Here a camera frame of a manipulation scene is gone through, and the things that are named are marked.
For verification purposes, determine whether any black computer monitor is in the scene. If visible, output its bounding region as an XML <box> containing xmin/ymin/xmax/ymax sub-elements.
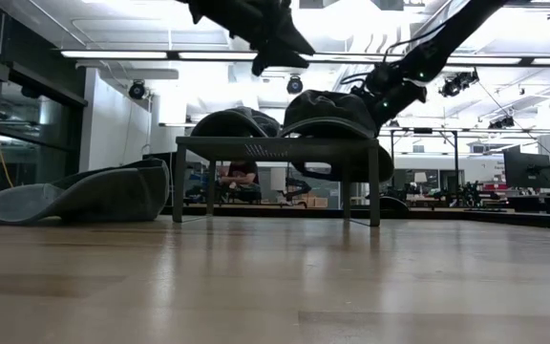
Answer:
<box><xmin>502</xmin><ymin>145</ymin><xmax>550</xmax><ymax>190</ymax></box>

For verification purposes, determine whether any charcoal baseball cap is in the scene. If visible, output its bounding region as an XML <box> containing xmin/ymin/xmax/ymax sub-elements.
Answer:
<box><xmin>289</xmin><ymin>142</ymin><xmax>395</xmax><ymax>183</ymax></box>

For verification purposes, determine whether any person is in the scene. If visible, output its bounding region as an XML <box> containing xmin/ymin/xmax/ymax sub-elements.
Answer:
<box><xmin>217</xmin><ymin>161</ymin><xmax>262</xmax><ymax>204</ymax></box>

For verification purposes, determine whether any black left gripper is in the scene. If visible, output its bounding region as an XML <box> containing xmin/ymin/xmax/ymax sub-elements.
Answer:
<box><xmin>179</xmin><ymin>0</ymin><xmax>317</xmax><ymax>77</ymax></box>

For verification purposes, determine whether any grey baseball cap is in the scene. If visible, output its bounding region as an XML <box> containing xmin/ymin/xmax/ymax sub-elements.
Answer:
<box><xmin>190</xmin><ymin>106</ymin><xmax>282</xmax><ymax>140</ymax></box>

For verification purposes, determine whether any blue-grey baseball cap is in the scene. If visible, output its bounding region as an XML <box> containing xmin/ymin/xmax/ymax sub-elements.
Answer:
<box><xmin>0</xmin><ymin>158</ymin><xmax>171</xmax><ymax>226</ymax></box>

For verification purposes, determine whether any black ceiling light cluster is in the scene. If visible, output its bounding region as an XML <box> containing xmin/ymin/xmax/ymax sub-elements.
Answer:
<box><xmin>437</xmin><ymin>69</ymin><xmax>480</xmax><ymax>99</ymax></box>
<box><xmin>487</xmin><ymin>116</ymin><xmax>517</xmax><ymax>131</ymax></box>

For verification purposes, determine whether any grey perforated metal shelf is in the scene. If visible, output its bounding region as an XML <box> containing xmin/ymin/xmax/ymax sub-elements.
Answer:
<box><xmin>172</xmin><ymin>136</ymin><xmax>382</xmax><ymax>228</ymax></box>

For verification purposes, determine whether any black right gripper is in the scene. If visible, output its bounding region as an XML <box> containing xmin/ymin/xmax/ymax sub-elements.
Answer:
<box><xmin>350</xmin><ymin>61</ymin><xmax>428</xmax><ymax>133</ymax></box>

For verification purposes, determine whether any brown cardboard box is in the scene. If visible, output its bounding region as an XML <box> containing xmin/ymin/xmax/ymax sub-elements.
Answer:
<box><xmin>298</xmin><ymin>193</ymin><xmax>329</xmax><ymax>209</ymax></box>

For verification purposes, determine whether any black ceiling spotlight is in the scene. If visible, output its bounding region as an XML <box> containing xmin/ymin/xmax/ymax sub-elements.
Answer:
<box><xmin>127</xmin><ymin>79</ymin><xmax>148</xmax><ymax>101</ymax></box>
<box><xmin>286</xmin><ymin>75</ymin><xmax>305</xmax><ymax>96</ymax></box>

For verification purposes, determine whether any black baseball cap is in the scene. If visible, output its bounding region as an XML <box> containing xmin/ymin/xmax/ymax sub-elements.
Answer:
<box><xmin>282</xmin><ymin>89</ymin><xmax>381</xmax><ymax>140</ymax></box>

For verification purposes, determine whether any black metal rack frame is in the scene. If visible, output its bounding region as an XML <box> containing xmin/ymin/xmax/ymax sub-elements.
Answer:
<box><xmin>389</xmin><ymin>126</ymin><xmax>461</xmax><ymax>197</ymax></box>

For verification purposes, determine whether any long ceiling light bar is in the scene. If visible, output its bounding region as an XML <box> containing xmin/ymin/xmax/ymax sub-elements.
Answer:
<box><xmin>58</xmin><ymin>47</ymin><xmax>550</xmax><ymax>68</ymax></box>

